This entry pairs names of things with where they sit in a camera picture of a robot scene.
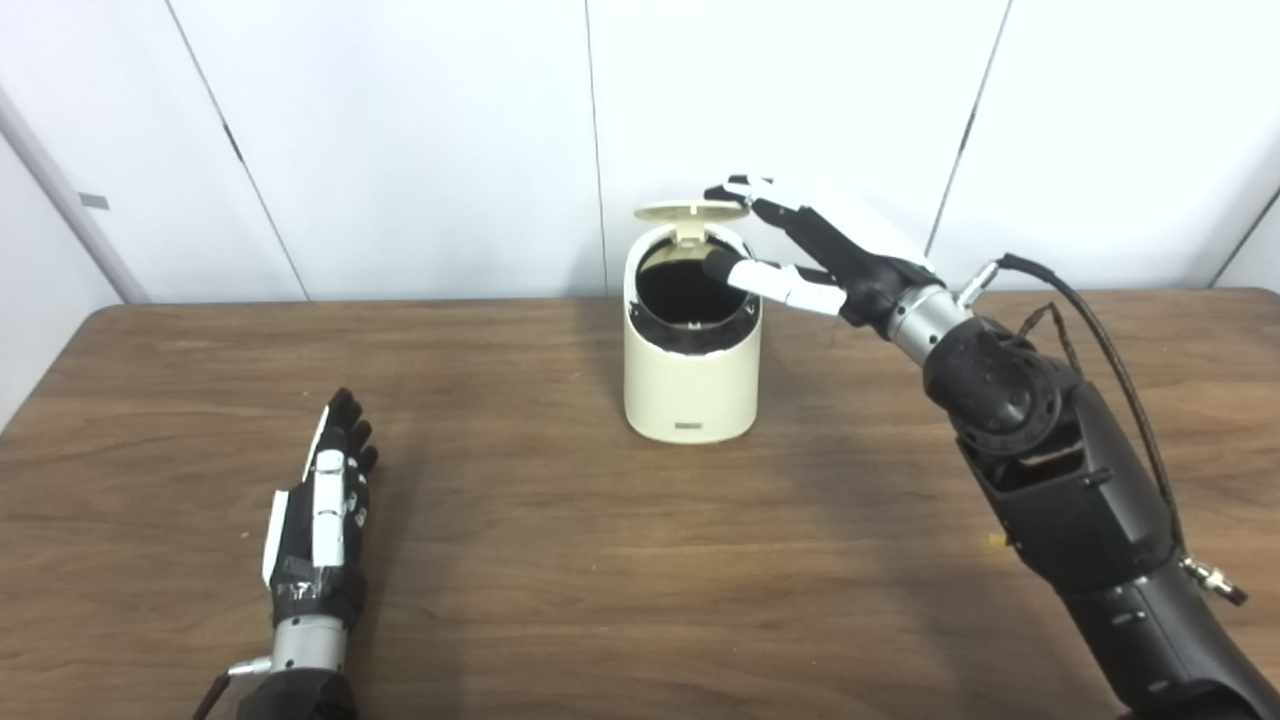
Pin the white and black left hand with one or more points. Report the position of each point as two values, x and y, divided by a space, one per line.
300 570

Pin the white and black right hand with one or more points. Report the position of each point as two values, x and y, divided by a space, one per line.
860 265

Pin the small grey post tag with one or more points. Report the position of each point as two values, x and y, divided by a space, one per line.
94 201

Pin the round cream bin lid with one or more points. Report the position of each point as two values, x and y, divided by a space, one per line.
692 212

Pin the cream-colored bin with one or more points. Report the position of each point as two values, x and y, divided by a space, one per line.
690 390

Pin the black bin liner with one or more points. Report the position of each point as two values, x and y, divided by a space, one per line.
690 300

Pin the grey wall corner post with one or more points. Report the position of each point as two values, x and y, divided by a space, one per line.
65 205

